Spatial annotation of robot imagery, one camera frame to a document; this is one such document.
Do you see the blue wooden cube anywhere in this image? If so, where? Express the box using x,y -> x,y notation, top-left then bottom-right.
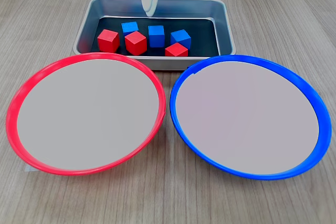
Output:
170,29 -> 192,50
148,25 -> 165,48
121,21 -> 139,36

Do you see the red wooden cube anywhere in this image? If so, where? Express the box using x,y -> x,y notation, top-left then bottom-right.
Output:
124,31 -> 148,56
97,29 -> 120,53
164,42 -> 189,57

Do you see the black tray mat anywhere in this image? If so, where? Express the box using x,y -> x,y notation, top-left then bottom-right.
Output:
90,16 -> 221,57

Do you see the steel tray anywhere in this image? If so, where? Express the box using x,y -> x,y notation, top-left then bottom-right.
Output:
72,0 -> 236,70

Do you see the red-rimmed white plate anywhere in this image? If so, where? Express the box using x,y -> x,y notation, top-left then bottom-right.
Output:
5,52 -> 166,176

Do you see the blue-rimmed white plate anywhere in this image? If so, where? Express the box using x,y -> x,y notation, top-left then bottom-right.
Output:
170,55 -> 332,180

